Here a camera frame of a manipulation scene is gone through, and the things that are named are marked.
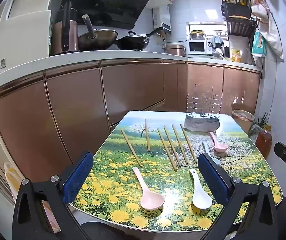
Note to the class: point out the large white cutting board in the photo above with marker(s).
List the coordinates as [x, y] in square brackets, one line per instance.
[33, 2]

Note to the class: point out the white microwave oven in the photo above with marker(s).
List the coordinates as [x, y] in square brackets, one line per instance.
[195, 47]

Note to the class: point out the copper rice cooker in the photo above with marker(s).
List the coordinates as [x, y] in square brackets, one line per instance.
[175, 50]

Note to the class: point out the white water heater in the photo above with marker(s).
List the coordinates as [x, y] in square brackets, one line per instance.
[163, 17]

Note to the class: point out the white and yellow plastic bag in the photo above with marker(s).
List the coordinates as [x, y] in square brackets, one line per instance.
[10, 177]

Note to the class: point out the black kettle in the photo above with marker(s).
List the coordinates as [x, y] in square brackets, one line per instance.
[214, 50]

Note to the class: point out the copper kitchen base cabinets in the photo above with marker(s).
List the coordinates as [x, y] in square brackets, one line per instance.
[70, 105]

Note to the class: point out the copper kitchen appliance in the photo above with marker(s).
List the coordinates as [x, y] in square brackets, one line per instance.
[58, 37]

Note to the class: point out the metal steamer pot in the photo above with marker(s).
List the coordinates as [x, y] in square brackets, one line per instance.
[196, 34]

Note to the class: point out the beige trash bin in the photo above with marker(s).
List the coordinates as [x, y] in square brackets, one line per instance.
[242, 122]

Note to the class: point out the black frying pan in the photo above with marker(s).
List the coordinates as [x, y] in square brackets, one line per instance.
[131, 43]

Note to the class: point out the metal wok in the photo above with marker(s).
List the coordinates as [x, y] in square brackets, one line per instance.
[98, 41]

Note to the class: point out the white kitchen countertop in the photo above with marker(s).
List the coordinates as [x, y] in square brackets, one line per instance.
[83, 57]

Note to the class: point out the white plastic spoon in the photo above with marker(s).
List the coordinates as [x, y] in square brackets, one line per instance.
[201, 197]

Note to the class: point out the cooking oil bottle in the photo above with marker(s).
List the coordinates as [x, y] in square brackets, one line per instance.
[263, 142]

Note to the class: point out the black range hood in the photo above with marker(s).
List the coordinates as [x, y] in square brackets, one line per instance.
[113, 2]

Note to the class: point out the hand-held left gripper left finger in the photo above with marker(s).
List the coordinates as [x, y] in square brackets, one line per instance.
[78, 180]

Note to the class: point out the pale blue plastic spoon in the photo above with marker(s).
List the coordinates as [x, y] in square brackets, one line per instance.
[206, 147]

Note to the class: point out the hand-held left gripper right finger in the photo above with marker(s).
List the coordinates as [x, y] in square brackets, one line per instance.
[213, 180]

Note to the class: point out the teal plastic bag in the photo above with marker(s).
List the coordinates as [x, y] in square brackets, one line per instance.
[259, 46]

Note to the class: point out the pink plastic spoon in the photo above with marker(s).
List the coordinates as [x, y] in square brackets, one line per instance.
[151, 200]
[220, 147]

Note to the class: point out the grey dish cloth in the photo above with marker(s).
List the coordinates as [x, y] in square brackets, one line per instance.
[217, 40]

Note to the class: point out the white cloth sack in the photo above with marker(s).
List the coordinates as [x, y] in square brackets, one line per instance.
[270, 35]

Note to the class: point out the black storage rack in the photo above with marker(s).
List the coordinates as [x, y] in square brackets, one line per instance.
[237, 12]

